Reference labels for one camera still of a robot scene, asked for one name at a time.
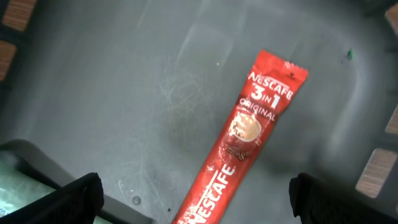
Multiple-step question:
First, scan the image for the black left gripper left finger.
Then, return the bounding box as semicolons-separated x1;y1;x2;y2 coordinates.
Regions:
1;172;104;224

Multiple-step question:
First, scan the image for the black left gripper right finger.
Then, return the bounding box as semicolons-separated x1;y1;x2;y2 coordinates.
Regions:
289;173;397;224

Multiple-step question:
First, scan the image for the red Nescafe coffee stick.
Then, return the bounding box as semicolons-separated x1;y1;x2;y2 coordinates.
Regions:
173;50;308;224

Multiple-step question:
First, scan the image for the grey plastic mesh basket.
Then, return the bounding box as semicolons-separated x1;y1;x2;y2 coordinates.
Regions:
1;1;397;223

